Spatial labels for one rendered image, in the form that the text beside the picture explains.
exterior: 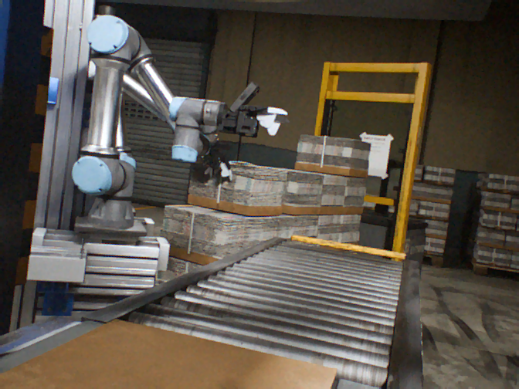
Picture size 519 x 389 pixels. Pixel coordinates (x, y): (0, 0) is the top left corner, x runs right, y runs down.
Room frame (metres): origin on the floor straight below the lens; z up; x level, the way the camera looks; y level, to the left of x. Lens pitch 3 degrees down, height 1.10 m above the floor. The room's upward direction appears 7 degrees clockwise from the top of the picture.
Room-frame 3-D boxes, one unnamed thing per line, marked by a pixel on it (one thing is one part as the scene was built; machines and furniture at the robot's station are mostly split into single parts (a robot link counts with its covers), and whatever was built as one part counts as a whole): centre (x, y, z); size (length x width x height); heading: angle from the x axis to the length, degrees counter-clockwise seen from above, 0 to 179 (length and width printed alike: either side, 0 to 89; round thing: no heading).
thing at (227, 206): (2.70, -0.01, 0.86); 0.29 x 0.16 x 0.04; 146
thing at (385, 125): (3.95, -0.73, 1.27); 0.57 x 0.01 x 0.65; 56
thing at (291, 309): (1.18, -0.10, 0.77); 0.47 x 0.05 x 0.05; 74
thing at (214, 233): (2.98, -0.07, 0.42); 1.17 x 0.39 x 0.83; 146
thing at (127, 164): (1.88, 0.47, 0.98); 0.13 x 0.12 x 0.14; 171
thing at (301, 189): (3.09, -0.14, 0.95); 0.38 x 0.29 x 0.23; 56
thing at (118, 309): (1.57, 0.05, 0.74); 1.34 x 0.05 x 0.12; 164
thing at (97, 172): (1.75, 0.49, 1.19); 0.15 x 0.12 x 0.55; 171
